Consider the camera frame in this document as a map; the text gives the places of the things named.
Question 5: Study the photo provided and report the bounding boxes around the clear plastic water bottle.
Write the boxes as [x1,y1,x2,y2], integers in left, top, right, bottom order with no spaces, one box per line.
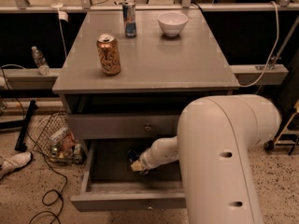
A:
[31,46,50,76]

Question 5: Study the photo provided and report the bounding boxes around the blue pepsi can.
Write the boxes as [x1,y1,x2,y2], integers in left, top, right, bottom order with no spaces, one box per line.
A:
[127,149,149,175]

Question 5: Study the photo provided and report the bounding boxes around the open grey lower drawer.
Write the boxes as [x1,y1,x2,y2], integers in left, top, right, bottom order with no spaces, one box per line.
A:
[71,138,186,212]

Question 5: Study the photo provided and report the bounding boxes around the white hanging cable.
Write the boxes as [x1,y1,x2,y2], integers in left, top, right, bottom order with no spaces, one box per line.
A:
[238,1,280,89]

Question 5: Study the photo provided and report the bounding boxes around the grey drawer cabinet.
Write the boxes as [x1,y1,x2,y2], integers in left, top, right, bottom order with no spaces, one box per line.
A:
[51,8,240,147]

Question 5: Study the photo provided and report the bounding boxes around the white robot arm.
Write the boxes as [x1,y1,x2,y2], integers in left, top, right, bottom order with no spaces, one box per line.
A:
[131,94,281,224]

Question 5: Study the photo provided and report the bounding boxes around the white bowl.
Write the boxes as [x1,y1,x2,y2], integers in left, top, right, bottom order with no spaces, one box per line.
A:
[158,12,189,36]

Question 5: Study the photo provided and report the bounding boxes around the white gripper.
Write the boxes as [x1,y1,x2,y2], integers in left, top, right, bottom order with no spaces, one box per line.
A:
[131,150,156,172]

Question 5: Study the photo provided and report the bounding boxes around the black wheeled cart frame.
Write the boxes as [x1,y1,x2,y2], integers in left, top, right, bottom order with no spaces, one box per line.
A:
[263,100,299,156]

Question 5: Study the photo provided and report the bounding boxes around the slim red bull can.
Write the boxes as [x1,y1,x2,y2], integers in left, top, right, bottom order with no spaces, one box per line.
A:
[122,2,136,37]

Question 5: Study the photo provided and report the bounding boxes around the orange tall drink can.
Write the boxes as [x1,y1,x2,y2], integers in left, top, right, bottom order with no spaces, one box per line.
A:
[96,34,121,76]

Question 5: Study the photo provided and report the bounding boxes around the wire basket with items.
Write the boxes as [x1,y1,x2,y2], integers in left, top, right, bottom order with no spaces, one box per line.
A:
[34,112,85,164]

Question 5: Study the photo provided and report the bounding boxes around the white shoe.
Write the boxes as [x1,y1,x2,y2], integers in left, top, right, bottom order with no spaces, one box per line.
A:
[0,152,33,179]

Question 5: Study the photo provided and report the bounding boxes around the closed grey upper drawer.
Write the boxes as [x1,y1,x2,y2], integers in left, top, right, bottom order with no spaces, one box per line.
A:
[65,114,178,139]

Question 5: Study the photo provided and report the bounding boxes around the black bar on floor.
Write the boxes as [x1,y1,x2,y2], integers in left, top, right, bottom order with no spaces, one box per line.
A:
[15,100,36,152]

